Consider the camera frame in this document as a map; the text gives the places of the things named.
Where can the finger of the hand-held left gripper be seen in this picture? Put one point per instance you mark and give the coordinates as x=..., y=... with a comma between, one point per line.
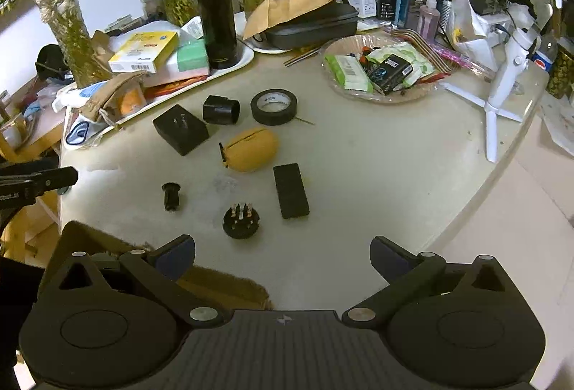
x=62, y=177

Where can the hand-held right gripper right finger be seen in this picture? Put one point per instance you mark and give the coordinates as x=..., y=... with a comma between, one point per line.
x=385, y=255

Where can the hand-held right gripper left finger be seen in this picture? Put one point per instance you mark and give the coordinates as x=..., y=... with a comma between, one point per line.
x=177, y=258

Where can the small black plug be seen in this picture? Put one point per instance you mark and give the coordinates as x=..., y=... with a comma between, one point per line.
x=171, y=196

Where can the round black connector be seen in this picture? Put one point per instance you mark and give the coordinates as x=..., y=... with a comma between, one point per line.
x=241, y=225

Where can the black rectangular block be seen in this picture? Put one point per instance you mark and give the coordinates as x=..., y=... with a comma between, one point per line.
x=291, y=190

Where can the black cube box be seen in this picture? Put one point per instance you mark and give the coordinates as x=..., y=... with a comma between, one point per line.
x=179, y=130

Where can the yellow cloth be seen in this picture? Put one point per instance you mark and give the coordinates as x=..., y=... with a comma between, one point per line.
x=251, y=150

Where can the wooden chair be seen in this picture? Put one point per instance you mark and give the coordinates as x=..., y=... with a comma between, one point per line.
x=31, y=228

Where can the blue and white packet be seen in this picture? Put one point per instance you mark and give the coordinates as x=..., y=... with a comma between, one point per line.
x=80, y=133

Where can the orange packet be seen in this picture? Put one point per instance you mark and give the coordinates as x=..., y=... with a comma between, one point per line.
x=132, y=101

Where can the yellow cardboard box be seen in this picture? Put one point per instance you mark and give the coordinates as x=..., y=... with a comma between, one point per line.
x=143, y=51

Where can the black cylinder cap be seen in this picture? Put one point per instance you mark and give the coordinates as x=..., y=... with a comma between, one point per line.
x=219, y=110

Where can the black tape roll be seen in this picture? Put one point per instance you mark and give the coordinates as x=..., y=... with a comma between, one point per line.
x=258, y=111

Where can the glass bowl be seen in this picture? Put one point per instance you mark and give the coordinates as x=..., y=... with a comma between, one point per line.
x=341, y=92

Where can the green tissue pack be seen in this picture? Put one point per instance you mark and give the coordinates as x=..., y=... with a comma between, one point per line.
x=193, y=58

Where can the small black box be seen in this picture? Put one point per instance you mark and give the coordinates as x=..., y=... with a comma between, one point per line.
x=389, y=72

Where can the green wipes pack with barcode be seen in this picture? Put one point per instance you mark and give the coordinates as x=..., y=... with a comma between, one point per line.
x=347, y=72

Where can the green and white wipes pack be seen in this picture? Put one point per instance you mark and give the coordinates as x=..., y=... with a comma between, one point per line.
x=419, y=63

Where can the white tray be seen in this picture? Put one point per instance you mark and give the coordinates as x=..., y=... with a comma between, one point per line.
x=233, y=63

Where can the pink glitter pen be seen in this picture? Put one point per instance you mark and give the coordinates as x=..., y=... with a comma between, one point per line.
x=462, y=60

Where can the chopsticks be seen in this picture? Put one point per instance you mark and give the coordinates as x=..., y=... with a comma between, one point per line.
x=302, y=56

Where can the white gimbal tripod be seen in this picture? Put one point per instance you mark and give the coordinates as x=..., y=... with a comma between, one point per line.
x=506, y=72

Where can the black thermos bottle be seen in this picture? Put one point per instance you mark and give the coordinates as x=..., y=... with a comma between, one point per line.
x=216, y=13

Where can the white plate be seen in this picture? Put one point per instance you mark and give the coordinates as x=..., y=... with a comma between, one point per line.
x=269, y=49

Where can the black zip case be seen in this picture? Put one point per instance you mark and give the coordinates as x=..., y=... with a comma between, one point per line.
x=314, y=29

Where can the white plastic bag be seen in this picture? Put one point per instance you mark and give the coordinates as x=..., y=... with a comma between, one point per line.
x=468, y=31

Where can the pink sanitizer bottle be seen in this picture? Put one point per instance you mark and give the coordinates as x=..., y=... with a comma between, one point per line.
x=428, y=20

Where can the blue carton box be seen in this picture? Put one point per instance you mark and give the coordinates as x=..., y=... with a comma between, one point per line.
x=408, y=2

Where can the cola bottle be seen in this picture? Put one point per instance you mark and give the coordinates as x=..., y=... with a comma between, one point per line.
x=545, y=56

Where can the brown paper envelope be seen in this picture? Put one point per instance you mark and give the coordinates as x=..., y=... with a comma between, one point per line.
x=287, y=4

